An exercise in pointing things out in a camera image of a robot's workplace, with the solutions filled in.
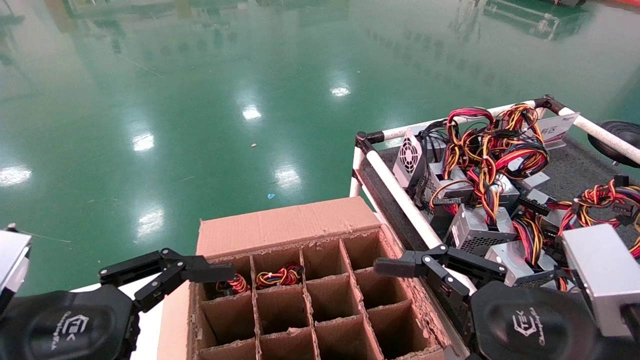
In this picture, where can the brown cardboard divider grid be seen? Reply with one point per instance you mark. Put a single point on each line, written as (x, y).
(282, 307)

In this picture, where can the small white power supply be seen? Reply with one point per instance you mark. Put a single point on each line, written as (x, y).
(535, 181)

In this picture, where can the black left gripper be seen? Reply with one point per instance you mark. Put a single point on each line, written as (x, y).
(60, 325)

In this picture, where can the silver power supply with fan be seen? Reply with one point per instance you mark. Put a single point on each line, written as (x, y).
(409, 157)

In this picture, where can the white tube cart frame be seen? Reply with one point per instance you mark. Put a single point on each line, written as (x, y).
(402, 195)

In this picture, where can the white sign with red text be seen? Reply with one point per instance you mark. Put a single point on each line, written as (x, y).
(557, 130)

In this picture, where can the flat silver power supply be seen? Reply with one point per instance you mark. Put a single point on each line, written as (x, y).
(600, 195)

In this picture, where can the black round wheel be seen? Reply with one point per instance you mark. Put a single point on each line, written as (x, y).
(617, 137)

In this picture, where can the silver power supply with mesh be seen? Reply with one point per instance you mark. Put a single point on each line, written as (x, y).
(475, 225)
(460, 190)

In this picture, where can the brown cardboard box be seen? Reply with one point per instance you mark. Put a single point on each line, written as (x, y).
(280, 225)

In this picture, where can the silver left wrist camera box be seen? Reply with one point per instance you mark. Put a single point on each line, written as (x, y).
(10, 260)

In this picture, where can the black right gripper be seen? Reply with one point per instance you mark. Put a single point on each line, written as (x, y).
(530, 325)

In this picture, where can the dark grey power supply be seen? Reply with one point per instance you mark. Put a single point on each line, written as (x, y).
(507, 192)

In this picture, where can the silver power supply black connector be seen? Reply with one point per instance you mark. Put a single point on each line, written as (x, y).
(539, 194)

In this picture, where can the silver power supply with label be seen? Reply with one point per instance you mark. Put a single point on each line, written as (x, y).
(510, 260)

